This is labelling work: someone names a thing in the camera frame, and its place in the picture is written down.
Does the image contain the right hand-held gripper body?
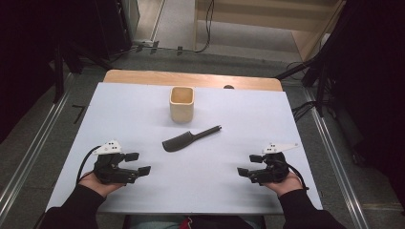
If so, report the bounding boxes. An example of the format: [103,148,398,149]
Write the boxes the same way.
[247,142,300,186]

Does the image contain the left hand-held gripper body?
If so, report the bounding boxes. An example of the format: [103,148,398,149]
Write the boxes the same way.
[92,139,141,186]

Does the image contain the black comb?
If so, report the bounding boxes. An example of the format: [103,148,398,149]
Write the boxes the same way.
[161,125,223,153]

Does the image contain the person's left hand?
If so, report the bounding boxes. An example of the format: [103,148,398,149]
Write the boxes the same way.
[77,171,126,198]

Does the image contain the person's right hand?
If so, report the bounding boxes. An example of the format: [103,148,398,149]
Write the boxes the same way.
[263,171,304,198]

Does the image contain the white table mat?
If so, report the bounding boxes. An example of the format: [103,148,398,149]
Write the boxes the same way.
[45,81,325,216]

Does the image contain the square wooden cup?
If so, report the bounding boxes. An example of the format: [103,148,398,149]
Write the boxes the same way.
[168,86,196,124]

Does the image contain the wooden table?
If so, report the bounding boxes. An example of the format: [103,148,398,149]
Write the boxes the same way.
[102,69,284,93]

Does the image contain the black metal stand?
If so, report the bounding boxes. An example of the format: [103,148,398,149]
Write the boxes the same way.
[274,56,330,118]
[51,39,114,104]

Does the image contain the black curtain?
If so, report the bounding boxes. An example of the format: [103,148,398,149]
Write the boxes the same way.
[0,0,133,144]
[313,0,405,208]

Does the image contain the light wooden cabinet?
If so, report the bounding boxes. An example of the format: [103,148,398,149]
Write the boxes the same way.
[193,0,348,62]

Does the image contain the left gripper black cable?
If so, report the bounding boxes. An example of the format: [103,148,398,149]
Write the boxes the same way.
[75,145,102,186]

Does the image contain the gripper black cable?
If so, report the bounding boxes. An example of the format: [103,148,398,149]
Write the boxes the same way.
[75,145,102,186]
[284,161,310,192]

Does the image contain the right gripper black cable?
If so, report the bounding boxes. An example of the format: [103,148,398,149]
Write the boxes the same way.
[284,161,310,192]

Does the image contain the black floor cables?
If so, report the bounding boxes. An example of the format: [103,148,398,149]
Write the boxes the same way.
[290,100,317,123]

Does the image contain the metal floor rail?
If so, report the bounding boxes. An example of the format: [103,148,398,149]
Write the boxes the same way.
[0,72,77,220]
[303,88,372,229]

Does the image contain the hanging black cable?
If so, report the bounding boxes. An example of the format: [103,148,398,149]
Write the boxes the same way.
[193,0,216,54]

